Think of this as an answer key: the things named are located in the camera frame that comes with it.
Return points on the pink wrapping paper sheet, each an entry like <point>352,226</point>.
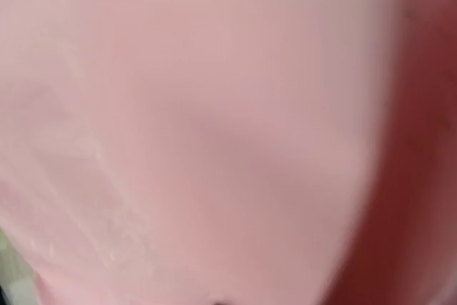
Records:
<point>231,151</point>

